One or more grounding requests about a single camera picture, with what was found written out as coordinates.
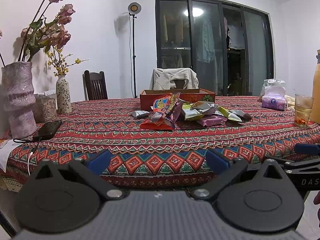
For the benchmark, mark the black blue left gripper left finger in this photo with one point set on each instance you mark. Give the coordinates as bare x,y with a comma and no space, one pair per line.
59,198

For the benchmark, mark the pink snack packet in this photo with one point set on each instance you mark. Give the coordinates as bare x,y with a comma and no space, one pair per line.
213,120

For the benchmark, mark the large pink ceramic vase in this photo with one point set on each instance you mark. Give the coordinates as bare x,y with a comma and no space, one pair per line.
18,91

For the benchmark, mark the small floral ceramic vase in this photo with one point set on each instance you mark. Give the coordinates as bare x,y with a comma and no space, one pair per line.
63,95

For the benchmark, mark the chair with beige jacket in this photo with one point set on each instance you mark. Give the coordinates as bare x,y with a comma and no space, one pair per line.
175,79

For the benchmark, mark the green white snack bar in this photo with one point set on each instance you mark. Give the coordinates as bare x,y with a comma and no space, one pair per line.
229,115

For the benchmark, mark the silver white snack packet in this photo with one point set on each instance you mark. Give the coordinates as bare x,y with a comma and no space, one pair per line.
140,114

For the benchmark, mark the studio light on stand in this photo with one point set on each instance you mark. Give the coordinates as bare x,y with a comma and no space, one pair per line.
134,9

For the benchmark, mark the black framed glass door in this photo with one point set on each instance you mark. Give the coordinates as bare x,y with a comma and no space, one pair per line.
228,46

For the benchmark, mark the colourful red snack bag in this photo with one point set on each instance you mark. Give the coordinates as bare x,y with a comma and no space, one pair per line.
165,113

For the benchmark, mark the glass of tea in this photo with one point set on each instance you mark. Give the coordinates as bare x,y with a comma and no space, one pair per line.
303,108

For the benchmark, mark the glass jar with grains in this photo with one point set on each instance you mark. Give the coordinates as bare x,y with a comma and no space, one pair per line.
45,109

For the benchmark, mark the white paper sheet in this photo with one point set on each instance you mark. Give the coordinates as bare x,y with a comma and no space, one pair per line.
6,148

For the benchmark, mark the purple tissue pack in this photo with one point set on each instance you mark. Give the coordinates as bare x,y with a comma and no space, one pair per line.
274,98

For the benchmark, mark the colourful patterned tablecloth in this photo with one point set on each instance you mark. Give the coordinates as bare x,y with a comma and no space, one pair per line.
147,159

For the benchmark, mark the beige jacket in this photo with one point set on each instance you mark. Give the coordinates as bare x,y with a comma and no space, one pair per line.
172,76

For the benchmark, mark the dark wooden chair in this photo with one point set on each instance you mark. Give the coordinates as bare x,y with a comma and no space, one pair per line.
95,85

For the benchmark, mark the orange juice bottle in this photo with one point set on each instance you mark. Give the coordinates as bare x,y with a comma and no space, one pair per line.
315,113

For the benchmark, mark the clear plastic bag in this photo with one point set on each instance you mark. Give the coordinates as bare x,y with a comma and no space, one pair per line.
268,83

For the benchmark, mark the yellow flower sprig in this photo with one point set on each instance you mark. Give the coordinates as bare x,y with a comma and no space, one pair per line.
59,61

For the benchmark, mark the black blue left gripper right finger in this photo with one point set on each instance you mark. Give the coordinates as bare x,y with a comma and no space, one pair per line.
253,198

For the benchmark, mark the black smartphone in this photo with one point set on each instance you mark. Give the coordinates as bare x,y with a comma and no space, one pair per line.
47,131

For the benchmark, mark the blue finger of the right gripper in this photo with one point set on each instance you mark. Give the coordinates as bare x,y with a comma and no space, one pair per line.
307,148

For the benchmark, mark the dried pink roses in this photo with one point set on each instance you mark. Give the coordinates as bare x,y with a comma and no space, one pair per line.
42,34

